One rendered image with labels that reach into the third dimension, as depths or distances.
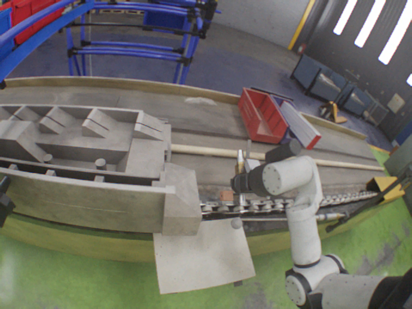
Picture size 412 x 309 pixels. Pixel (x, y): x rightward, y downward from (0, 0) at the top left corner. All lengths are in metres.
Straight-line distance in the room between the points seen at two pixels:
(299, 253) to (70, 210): 0.56
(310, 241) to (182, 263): 0.35
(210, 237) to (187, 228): 0.15
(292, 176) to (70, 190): 0.48
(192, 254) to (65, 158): 0.50
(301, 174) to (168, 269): 0.42
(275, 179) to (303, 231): 0.13
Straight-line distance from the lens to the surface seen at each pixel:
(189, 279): 0.57
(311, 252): 0.44
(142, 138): 0.59
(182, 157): 0.80
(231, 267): 0.62
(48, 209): 0.59
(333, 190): 1.25
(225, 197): 0.59
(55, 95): 1.26
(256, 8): 11.23
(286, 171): 0.38
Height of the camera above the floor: 1.36
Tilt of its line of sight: 46 degrees down
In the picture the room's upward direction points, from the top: 23 degrees clockwise
